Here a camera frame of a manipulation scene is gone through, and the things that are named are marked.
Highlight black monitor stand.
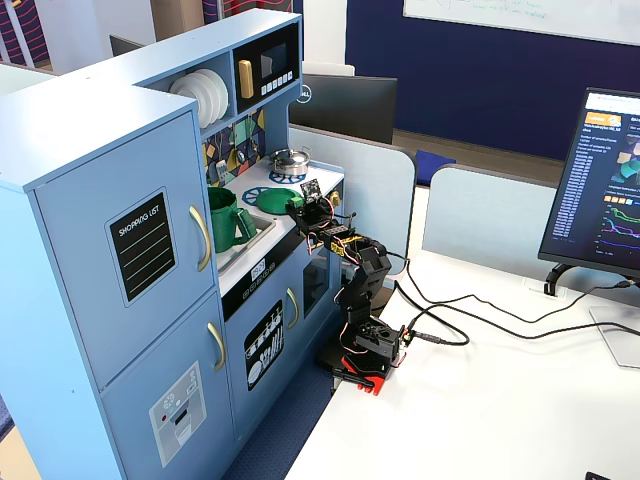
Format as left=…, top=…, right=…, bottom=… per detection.
left=543, top=262, right=576, bottom=296

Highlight white whiteboard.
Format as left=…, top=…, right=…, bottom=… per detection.
left=402, top=0, right=640, bottom=49

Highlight grey toy sink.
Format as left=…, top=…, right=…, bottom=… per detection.
left=214, top=212, right=278, bottom=275

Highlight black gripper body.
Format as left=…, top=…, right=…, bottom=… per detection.
left=296, top=197, right=338, bottom=237

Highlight black dell monitor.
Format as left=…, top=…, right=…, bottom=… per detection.
left=289, top=73, right=400, bottom=146

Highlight black shopping list chalkboard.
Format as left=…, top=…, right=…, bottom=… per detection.
left=104, top=187, right=180, bottom=307

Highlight blue freezer door with dispenser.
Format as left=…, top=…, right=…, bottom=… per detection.
left=99, top=288, right=236, bottom=480

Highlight gold dishwasher door handle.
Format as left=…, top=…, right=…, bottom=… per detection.
left=285, top=287, right=300, bottom=330

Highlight gold freezer door handle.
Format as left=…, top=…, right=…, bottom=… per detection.
left=207, top=321, right=228, bottom=373

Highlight green plastic pitcher recipient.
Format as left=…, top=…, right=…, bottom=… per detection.
left=207, top=186, right=259, bottom=255

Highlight blue tall fridge door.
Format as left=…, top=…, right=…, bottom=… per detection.
left=29, top=109, right=219, bottom=389

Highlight steel pot with lid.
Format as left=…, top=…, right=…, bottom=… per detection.
left=269, top=147, right=312, bottom=177

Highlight white toy plate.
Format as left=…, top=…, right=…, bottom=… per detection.
left=199, top=68, right=231, bottom=119
left=168, top=74, right=217, bottom=129
left=192, top=69, right=226, bottom=124

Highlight clear monitor base plate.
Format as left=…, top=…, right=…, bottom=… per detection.
left=588, top=304, right=640, bottom=370

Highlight blue wooden toy kitchen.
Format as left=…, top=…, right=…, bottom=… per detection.
left=0, top=10, right=346, bottom=480

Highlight blue dishwasher door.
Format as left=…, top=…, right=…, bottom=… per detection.
left=223, top=279, right=306, bottom=444

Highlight gold tall fridge door handle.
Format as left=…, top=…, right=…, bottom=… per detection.
left=188, top=204, right=212, bottom=274

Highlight black power cable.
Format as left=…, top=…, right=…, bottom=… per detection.
left=394, top=279, right=640, bottom=349

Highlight small camera circuit board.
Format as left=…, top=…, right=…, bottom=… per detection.
left=299, top=178, right=325, bottom=205

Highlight blue oven door with window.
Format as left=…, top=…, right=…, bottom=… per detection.
left=301, top=244, right=344, bottom=331

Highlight black toy microwave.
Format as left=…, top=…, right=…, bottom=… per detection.
left=232, top=24, right=301, bottom=115

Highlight red black table clamp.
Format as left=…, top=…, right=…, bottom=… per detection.
left=332, top=352, right=389, bottom=397

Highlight grey desk partition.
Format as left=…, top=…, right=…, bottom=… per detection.
left=287, top=123, right=417, bottom=276
left=422, top=164, right=569, bottom=261

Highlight black cable with usb plug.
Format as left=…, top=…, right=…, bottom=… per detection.
left=384, top=249, right=640, bottom=326

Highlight gold microwave handle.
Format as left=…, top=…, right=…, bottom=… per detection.
left=237, top=59, right=254, bottom=99

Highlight monitor with lit screen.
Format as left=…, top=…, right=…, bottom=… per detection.
left=537, top=87, right=640, bottom=279

